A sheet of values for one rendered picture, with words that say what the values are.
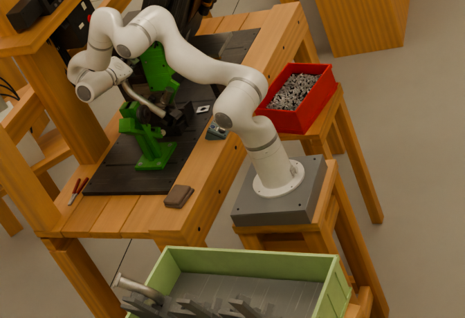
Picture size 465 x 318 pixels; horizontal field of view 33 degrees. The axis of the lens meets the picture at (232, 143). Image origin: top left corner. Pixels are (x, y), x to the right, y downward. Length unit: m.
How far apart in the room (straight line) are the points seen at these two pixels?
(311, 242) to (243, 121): 0.52
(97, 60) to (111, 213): 0.61
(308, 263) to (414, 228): 1.38
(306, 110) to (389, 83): 1.61
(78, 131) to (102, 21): 0.75
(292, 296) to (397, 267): 1.20
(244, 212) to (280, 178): 0.17
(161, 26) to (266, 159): 0.56
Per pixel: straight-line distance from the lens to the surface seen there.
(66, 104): 3.23
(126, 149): 3.30
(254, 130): 2.52
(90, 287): 3.34
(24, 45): 2.95
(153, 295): 2.28
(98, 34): 2.69
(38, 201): 3.09
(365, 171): 3.56
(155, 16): 2.59
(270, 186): 2.70
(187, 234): 2.80
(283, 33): 3.61
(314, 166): 2.74
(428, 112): 4.34
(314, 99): 3.13
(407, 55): 4.84
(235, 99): 2.46
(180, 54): 2.53
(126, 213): 3.00
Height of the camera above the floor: 2.60
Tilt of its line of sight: 34 degrees down
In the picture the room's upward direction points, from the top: 25 degrees counter-clockwise
